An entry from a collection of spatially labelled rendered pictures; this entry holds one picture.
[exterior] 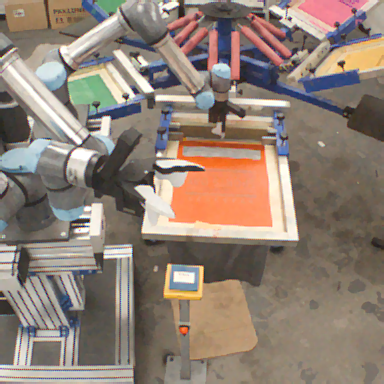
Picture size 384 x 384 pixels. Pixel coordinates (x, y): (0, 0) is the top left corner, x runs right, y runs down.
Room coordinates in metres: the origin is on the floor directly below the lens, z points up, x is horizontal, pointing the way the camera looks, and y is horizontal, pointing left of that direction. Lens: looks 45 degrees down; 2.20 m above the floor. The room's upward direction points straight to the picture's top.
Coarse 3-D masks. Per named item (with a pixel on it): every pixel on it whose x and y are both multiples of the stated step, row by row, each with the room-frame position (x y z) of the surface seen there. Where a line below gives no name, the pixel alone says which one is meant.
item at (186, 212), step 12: (180, 144) 1.57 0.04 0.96; (192, 144) 1.57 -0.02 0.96; (204, 144) 1.57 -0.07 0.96; (216, 144) 1.57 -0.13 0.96; (180, 156) 1.48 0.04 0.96; (180, 192) 1.25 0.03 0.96; (180, 204) 1.18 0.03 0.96; (192, 204) 1.18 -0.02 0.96; (204, 204) 1.18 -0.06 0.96; (216, 204) 1.18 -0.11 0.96; (180, 216) 1.11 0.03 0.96; (192, 216) 1.11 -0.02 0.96; (204, 216) 1.12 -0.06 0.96; (216, 216) 1.11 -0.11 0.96
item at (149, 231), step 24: (192, 120) 1.74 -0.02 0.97; (240, 120) 1.72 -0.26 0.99; (264, 120) 1.72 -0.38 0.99; (288, 168) 1.36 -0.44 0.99; (288, 192) 1.21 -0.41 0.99; (288, 216) 1.08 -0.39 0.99; (192, 240) 0.99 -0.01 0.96; (216, 240) 0.98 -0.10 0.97; (240, 240) 0.98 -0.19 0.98; (264, 240) 0.97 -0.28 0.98; (288, 240) 0.97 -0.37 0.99
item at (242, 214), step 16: (224, 144) 1.57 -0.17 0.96; (240, 144) 1.57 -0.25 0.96; (256, 144) 1.57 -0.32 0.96; (224, 160) 1.45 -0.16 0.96; (240, 160) 1.45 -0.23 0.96; (256, 160) 1.45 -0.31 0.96; (256, 176) 1.35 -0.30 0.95; (224, 208) 1.16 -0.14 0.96; (240, 208) 1.16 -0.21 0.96; (256, 208) 1.16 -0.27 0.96; (224, 224) 1.07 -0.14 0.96; (240, 224) 1.07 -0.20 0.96; (256, 224) 1.07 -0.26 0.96
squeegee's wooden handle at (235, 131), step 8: (184, 128) 1.58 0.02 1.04; (192, 128) 1.58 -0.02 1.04; (200, 128) 1.57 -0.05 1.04; (208, 128) 1.57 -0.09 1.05; (232, 128) 1.56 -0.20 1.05; (240, 128) 1.56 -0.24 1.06; (248, 128) 1.56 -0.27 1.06; (256, 128) 1.56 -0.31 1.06; (264, 128) 1.56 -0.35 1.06; (184, 136) 1.58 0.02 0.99; (192, 136) 1.58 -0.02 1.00; (200, 136) 1.57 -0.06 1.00; (208, 136) 1.57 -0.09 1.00; (216, 136) 1.57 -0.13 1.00; (224, 136) 1.57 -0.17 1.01; (232, 136) 1.56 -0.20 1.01; (240, 136) 1.56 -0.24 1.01; (248, 136) 1.56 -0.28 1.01; (256, 136) 1.56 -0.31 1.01
